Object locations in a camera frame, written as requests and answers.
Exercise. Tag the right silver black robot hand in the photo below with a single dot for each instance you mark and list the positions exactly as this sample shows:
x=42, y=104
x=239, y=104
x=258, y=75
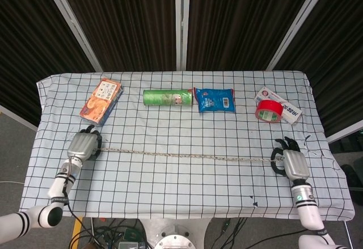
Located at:
x=295, y=164

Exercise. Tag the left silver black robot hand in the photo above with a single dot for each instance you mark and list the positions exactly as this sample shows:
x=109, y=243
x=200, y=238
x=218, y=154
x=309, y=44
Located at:
x=82, y=144

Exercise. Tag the silver robot base column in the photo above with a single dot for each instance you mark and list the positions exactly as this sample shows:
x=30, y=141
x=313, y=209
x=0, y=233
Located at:
x=175, y=233

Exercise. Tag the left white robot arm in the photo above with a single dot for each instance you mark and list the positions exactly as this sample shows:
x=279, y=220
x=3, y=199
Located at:
x=61, y=181

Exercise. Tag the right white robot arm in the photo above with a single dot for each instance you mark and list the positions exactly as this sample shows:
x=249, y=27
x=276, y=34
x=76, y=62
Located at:
x=307, y=203

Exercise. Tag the orange and blue cracker box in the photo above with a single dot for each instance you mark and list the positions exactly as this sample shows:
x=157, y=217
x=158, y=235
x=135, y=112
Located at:
x=99, y=104

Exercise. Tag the white medicine carton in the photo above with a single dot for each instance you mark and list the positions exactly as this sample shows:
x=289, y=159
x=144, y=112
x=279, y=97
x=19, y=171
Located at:
x=292, y=111

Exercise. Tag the black bag on floor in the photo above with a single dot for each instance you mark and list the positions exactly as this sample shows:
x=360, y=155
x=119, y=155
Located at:
x=353, y=176

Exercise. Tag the red adhesive tape roll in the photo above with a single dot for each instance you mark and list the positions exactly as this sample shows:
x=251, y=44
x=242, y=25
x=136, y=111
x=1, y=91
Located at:
x=270, y=105

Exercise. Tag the yellow floor strip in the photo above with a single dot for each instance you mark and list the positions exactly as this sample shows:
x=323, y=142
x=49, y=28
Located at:
x=76, y=227

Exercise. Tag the white table leg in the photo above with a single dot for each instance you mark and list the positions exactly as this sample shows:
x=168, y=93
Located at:
x=347, y=233

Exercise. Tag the green cylindrical chip can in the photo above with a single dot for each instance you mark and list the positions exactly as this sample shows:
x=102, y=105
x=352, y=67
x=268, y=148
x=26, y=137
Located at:
x=161, y=97

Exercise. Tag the blue snack bag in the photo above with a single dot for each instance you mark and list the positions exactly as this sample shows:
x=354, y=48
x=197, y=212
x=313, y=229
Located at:
x=212, y=100

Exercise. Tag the white black-grid tablecloth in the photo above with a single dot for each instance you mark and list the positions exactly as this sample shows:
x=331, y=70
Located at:
x=181, y=186

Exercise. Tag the white partition base rail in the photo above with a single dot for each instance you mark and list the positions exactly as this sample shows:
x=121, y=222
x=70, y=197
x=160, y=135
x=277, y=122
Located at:
x=17, y=117
x=346, y=131

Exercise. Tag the white partition frame post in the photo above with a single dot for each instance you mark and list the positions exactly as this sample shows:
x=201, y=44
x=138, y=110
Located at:
x=182, y=22
x=72, y=25
x=300, y=22

